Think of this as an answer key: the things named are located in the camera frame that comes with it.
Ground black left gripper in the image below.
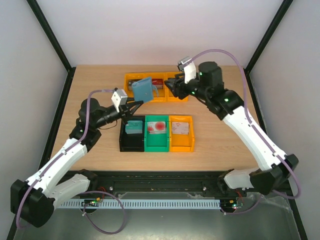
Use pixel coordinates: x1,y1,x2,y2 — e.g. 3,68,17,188
94,98,143,129

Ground blue leather card holder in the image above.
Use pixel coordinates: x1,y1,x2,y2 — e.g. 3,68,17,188
131,76,159,103

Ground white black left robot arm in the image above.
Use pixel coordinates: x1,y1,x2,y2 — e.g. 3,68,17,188
10,97,143,229

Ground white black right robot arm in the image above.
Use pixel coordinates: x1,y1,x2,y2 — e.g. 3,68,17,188
164,58,299,196

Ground red card in rear bin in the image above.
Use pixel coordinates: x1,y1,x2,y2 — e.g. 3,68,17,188
151,78,164,89

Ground teal credit card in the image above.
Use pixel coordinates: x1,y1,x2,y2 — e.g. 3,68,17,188
125,120,143,135

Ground dark card in rear bin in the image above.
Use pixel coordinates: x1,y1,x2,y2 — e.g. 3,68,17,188
127,80,135,91

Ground white red circle card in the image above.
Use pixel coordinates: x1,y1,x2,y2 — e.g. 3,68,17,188
147,121,167,134

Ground white patterned card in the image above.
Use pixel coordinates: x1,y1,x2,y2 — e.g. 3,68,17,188
171,121,190,135

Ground orange rear triple bin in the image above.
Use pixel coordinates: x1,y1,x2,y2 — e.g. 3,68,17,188
124,72,189,102

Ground black plastic bin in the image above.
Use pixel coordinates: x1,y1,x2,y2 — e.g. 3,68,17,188
119,115,145,152

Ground green plastic bin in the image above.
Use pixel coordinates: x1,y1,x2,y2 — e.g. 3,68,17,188
144,115,170,152

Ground orange front plastic bin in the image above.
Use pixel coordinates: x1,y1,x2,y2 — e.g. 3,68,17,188
169,115,195,153

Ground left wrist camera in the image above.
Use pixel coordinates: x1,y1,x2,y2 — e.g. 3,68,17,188
111,88,128,113

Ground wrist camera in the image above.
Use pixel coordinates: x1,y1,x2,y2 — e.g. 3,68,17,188
177,56,197,84
111,88,128,113

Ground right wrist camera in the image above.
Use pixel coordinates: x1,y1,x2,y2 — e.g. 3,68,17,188
177,56,197,84

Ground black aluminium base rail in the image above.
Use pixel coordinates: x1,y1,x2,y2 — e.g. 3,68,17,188
59,170,291,198

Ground light blue slotted cable duct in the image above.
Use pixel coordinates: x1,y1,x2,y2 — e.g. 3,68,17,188
59,199,221,210

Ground black frame post left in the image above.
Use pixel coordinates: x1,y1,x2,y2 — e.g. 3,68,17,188
26,0,76,73

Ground black frame post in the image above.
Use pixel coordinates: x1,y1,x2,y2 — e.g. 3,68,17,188
26,0,76,73
244,0,295,73

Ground black frame post right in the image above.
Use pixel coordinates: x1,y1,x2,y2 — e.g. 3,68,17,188
244,0,295,73

